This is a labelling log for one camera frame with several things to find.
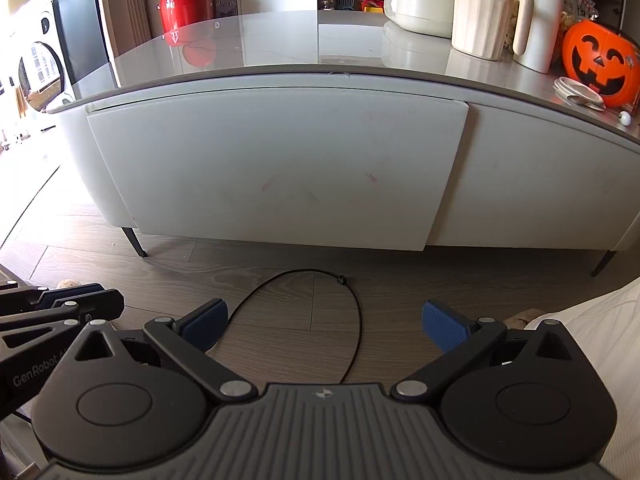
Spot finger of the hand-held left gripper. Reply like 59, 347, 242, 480
0, 282, 107, 313
0, 289, 126, 361

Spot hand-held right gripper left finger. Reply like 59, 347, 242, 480
75, 298, 257, 402

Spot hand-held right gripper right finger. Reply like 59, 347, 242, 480
391, 300, 572, 402

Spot wooden drawer with white front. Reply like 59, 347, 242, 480
86, 94, 470, 252

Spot white sideboard cabinet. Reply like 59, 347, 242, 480
47, 62, 640, 278

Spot white cloth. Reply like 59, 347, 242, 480
522, 280, 640, 480

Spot white washing machine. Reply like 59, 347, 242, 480
12, 7, 77, 113

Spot black tall panel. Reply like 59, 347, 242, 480
52, 0, 120, 102

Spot small white plates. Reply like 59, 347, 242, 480
553, 76, 607, 112

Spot orange pumpkin bucket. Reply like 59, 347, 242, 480
562, 20, 640, 109

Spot white ribbed jug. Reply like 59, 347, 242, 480
451, 0, 531, 63

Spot white rice cooker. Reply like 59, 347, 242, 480
383, 0, 457, 40

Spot tall white thermos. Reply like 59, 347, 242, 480
512, 0, 572, 75

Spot colourful snack bag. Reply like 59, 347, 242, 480
561, 0, 601, 31

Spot black cable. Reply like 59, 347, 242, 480
215, 269, 363, 385

